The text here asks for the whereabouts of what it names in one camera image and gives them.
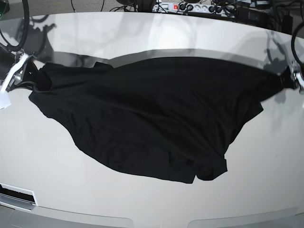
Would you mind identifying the black t-shirt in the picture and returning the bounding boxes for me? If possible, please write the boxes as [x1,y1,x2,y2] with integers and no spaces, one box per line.
[29,57,284,184]

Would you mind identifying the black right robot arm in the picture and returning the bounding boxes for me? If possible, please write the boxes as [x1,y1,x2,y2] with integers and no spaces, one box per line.
[0,0,39,93]

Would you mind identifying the black box behind table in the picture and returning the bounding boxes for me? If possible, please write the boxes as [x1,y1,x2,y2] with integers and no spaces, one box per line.
[235,7,268,28]

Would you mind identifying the white power strip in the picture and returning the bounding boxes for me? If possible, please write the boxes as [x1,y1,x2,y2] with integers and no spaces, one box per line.
[152,0,237,17]

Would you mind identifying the white slotted table fixture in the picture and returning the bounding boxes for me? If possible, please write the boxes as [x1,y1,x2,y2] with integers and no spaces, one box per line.
[0,183,38,212]

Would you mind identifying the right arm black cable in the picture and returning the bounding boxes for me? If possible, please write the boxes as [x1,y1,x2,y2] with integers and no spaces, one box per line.
[0,0,30,53]

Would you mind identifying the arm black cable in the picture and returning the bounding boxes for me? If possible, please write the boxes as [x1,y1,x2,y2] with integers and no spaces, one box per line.
[0,0,30,53]
[291,23,304,65]

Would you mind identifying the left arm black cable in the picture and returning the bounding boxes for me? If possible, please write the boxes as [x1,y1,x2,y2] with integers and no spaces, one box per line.
[291,23,304,65]

